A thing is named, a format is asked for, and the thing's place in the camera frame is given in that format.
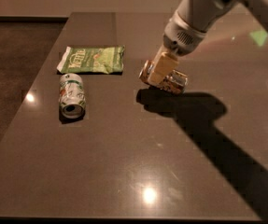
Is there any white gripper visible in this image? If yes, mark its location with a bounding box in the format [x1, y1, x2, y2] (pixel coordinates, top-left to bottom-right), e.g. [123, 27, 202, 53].
[148, 0, 235, 86]

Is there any orange soda can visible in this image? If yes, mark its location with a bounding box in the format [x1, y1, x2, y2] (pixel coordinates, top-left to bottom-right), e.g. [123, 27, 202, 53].
[139, 60, 188, 95]

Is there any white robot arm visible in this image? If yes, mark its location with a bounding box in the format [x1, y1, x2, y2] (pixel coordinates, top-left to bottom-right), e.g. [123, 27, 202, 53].
[148, 0, 268, 86]

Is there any green and white soda can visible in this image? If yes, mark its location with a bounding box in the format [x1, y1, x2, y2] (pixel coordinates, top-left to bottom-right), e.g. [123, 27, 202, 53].
[59, 73, 86, 119]

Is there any green Kettle chip bag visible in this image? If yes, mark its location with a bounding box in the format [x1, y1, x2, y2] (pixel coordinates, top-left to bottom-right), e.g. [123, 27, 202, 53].
[57, 46, 125, 75]

